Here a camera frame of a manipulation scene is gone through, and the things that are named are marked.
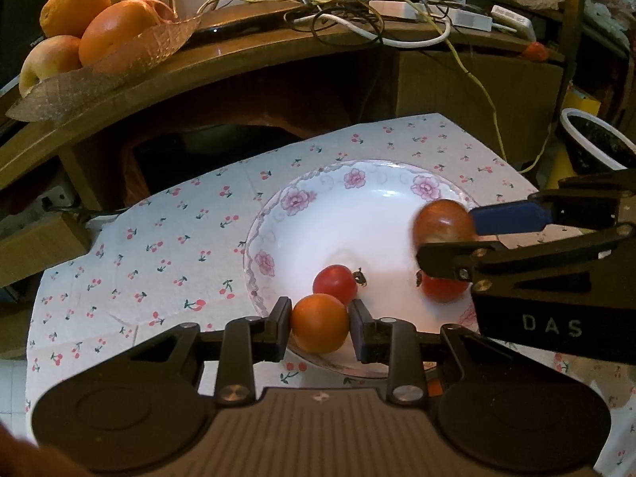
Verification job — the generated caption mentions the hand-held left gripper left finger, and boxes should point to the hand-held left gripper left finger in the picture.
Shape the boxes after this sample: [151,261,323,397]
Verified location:
[119,297,293,405]

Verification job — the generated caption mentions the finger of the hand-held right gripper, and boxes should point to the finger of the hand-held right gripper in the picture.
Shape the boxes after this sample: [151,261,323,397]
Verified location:
[416,223,636,304]
[469,170,636,236]

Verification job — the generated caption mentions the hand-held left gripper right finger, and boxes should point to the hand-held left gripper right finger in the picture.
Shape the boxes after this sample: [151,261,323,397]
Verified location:
[349,298,527,405]

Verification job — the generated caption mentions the orange tomato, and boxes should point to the orange tomato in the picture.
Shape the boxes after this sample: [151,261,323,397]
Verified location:
[291,293,350,353]

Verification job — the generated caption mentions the large red tomato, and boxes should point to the large red tomato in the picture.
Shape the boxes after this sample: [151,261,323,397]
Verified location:
[412,199,477,247]

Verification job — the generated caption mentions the white floral plate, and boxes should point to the white floral plate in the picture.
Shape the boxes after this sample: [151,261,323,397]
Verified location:
[243,159,498,378]

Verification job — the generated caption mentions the small red tomato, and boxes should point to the small red tomato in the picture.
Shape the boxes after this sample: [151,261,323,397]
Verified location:
[313,265,359,305]
[420,271,470,303]

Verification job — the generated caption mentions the white rimmed dark bowl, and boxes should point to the white rimmed dark bowl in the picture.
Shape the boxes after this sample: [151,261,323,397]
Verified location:
[560,108,636,175]

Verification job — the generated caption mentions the cherry print tablecloth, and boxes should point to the cherry print tablecloth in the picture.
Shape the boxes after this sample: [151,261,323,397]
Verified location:
[27,112,636,477]

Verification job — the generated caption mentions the yellow packet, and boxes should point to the yellow packet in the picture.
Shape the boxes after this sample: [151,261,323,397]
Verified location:
[566,87,602,115]

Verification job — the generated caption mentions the white plug adapter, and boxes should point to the white plug adapter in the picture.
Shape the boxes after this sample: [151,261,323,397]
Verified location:
[491,5,537,43]

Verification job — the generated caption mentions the white power strip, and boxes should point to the white power strip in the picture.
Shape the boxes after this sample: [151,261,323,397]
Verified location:
[432,7,493,31]

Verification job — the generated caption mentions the black tablet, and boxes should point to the black tablet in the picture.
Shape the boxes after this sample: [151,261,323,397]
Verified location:
[191,7,309,43]

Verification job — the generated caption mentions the glass fruit bowl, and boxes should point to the glass fruit bowl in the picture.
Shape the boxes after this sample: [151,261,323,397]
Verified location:
[5,12,204,122]

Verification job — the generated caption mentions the orange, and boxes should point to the orange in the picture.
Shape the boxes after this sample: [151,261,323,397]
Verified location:
[40,0,112,39]
[78,0,162,66]

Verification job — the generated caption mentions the yellow apple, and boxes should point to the yellow apple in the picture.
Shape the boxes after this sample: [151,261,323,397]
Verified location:
[19,35,83,97]

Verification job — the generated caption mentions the yellow cable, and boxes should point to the yellow cable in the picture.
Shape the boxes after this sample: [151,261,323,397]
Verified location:
[437,20,552,175]

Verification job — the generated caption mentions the white cable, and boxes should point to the white cable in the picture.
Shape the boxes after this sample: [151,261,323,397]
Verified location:
[298,7,453,50]

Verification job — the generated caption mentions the tangled dark cables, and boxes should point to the tangled dark cables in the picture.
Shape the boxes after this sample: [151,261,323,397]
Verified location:
[199,0,413,41]

